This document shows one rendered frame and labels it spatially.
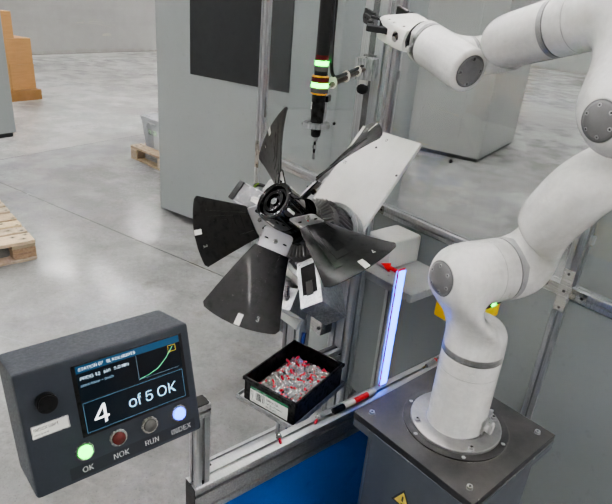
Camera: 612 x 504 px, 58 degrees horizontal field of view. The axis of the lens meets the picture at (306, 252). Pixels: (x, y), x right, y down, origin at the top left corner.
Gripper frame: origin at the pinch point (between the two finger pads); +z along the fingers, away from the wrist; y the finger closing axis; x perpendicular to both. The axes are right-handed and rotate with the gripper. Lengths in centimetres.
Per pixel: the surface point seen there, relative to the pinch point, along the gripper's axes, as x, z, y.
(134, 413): -37, -56, -71
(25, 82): -347, 784, -94
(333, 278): -52, -26, -19
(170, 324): -29, -48, -62
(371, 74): -36, 45, 29
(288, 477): -84, -53, -41
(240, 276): -66, -3, -35
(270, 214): -54, 5, -23
